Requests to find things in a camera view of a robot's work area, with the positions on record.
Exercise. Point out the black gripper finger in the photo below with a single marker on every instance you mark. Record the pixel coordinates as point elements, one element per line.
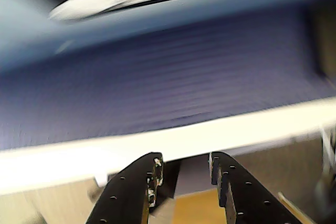
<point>244,195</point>
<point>126,195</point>

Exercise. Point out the light blue play kitchen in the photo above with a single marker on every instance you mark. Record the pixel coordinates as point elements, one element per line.
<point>157,19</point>

